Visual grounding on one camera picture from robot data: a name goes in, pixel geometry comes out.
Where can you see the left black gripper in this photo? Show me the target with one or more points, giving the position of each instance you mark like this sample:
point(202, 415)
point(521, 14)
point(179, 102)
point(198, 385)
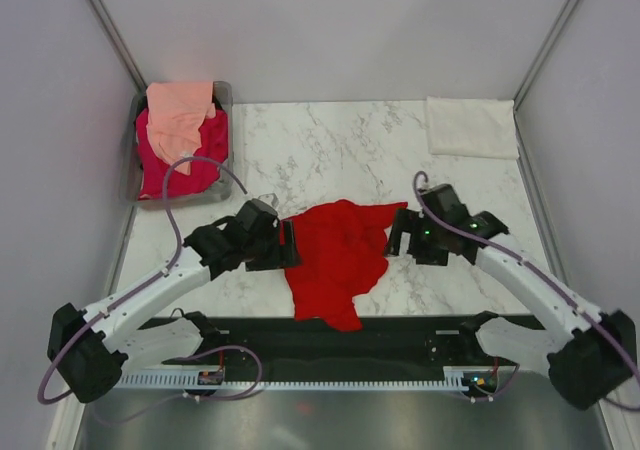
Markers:
point(281, 256)

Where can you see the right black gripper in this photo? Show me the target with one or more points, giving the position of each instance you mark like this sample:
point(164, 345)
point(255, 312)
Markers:
point(409, 221)

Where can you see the red t shirt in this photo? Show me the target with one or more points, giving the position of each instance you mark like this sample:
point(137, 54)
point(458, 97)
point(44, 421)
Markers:
point(341, 247)

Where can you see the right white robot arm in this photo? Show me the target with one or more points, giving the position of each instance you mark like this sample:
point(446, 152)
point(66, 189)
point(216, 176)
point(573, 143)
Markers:
point(584, 352)

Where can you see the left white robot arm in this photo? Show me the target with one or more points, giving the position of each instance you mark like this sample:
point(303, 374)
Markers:
point(93, 347)

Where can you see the folded white t shirt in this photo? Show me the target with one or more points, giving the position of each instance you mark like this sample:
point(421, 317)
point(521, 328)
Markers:
point(476, 128)

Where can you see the magenta t shirt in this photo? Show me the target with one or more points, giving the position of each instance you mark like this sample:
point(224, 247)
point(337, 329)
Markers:
point(214, 139)

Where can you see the grey plastic bin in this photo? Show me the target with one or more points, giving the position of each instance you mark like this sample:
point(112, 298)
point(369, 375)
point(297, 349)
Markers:
point(142, 171)

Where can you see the peach t shirt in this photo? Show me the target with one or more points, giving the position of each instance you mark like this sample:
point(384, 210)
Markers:
point(176, 111)

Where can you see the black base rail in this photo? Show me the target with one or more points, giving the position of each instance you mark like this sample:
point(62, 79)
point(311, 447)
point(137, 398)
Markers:
point(385, 346)

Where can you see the white slotted cable duct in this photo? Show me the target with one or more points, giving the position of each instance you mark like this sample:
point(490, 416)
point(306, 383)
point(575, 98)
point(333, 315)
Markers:
point(196, 379)

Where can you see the right aluminium frame post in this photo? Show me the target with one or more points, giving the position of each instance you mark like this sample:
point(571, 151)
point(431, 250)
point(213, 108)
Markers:
point(549, 43)

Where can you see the aluminium frame post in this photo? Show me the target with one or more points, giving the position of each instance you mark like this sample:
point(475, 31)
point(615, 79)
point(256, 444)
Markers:
point(549, 43)
point(113, 35)

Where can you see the left aluminium frame post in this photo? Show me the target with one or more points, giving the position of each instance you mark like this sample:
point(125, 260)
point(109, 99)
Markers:
point(113, 35)

